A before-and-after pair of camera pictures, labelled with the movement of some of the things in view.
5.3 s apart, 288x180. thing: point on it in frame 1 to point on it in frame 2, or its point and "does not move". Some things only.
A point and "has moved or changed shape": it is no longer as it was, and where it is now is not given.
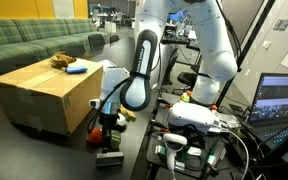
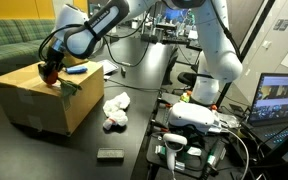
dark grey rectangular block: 109,159 has moved or changed shape
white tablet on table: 107,63 does not move
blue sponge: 76,69 does not move
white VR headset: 183,113 does not move
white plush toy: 122,119 does not move
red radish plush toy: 95,135 to 67,88
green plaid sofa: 13,44 does not move
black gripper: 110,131 to 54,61
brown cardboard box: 49,98 does not move
